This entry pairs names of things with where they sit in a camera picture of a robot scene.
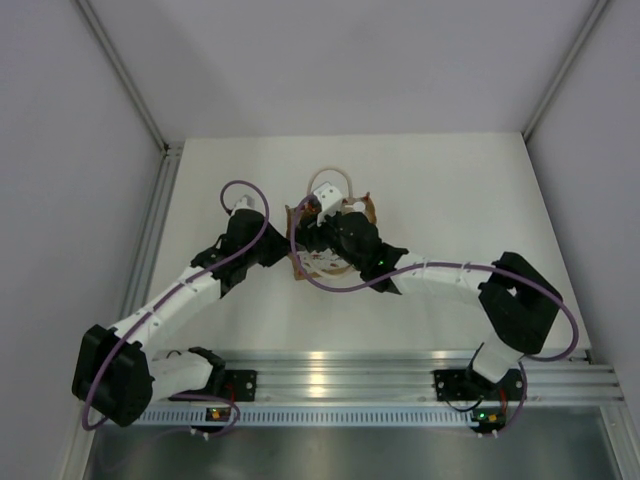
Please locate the white pump lotion bottle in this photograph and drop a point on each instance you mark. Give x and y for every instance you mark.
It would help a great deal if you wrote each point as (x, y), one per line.
(357, 205)

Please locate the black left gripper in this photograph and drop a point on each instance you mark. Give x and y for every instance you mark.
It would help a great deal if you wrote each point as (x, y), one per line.
(279, 247)

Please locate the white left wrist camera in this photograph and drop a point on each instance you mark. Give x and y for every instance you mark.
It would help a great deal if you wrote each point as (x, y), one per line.
(245, 202)

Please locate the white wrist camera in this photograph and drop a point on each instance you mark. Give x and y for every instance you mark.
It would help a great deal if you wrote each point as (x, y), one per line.
(330, 199)
(245, 202)

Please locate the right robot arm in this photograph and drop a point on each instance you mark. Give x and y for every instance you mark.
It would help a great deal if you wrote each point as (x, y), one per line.
(519, 303)

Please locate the aluminium frame post right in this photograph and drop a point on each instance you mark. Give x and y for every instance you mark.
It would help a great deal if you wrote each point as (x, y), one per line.
(570, 57)

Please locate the aluminium mounting rail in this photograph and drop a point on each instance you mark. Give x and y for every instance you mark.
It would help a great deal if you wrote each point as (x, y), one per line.
(407, 377)

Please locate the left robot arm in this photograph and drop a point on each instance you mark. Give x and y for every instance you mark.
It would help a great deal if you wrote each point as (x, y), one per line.
(124, 368)

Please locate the watermelon print canvas bag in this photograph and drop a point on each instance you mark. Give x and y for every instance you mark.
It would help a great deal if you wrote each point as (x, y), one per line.
(326, 264)

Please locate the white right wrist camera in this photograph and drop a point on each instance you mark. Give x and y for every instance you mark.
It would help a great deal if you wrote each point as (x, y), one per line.
(330, 199)

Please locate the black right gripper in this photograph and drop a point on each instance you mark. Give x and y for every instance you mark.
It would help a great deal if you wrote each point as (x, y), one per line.
(312, 232)

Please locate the white slotted cable duct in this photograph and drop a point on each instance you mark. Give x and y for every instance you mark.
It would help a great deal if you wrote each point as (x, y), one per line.
(192, 415)

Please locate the aluminium frame post left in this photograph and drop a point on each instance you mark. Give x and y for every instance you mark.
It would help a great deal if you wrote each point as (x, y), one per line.
(90, 17)

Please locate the aluminium frame post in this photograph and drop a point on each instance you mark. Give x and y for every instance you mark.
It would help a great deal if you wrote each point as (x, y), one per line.
(90, 17)
(570, 57)

